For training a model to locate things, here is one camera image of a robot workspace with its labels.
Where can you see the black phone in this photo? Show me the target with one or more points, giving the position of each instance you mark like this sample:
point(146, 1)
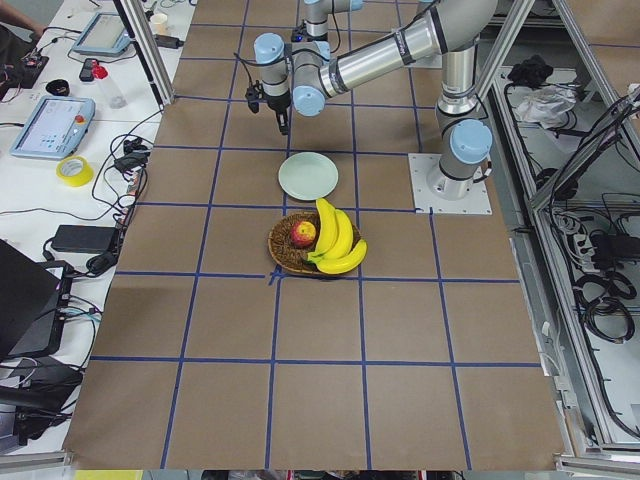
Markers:
point(86, 73)

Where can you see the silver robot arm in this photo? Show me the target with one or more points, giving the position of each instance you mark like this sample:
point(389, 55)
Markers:
point(314, 26)
point(303, 74)

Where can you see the black computer monitor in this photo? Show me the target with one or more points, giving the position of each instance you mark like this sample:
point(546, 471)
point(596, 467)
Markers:
point(33, 296)

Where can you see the yellow banana bunch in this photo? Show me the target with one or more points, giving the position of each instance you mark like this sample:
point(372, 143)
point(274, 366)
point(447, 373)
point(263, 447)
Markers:
point(335, 252)

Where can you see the brown wicker basket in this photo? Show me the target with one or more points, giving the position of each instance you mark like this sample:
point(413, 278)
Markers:
point(285, 254)

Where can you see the light green plate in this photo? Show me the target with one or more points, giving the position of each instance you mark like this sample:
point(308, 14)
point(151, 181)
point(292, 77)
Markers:
point(308, 176)

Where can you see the clear bottle red cap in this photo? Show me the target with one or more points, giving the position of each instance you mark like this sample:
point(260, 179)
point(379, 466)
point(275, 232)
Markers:
point(112, 93)

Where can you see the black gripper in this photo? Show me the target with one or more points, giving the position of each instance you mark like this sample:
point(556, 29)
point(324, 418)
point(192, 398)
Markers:
point(316, 38)
point(276, 103)

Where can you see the near teach pendant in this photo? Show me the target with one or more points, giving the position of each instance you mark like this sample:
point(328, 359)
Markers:
point(55, 128)

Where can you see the far teach pendant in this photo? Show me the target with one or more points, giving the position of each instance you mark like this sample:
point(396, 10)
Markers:
point(104, 35)

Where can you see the black laptop power brick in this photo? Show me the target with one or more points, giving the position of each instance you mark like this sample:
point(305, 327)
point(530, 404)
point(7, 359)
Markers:
point(83, 239)

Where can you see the red apple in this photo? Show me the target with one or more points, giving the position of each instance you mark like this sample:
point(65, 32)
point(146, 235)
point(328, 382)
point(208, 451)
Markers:
point(303, 234)

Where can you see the aluminium frame post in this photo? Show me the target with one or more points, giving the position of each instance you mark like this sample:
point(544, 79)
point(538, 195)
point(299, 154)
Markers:
point(142, 38)

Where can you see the black bowl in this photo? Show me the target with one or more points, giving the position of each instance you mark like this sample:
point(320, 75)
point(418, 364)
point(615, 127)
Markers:
point(58, 87)

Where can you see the paper cup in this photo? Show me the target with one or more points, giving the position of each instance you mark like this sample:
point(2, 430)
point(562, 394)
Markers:
point(159, 23)

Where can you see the crumpled white cloth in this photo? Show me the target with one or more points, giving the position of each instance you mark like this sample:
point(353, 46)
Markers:
point(548, 106)

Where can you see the teach pendant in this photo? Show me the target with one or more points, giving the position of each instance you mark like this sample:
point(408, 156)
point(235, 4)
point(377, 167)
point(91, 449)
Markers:
point(104, 35)
point(55, 128)

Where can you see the yellow tape roll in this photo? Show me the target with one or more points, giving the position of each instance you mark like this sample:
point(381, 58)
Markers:
point(74, 171)

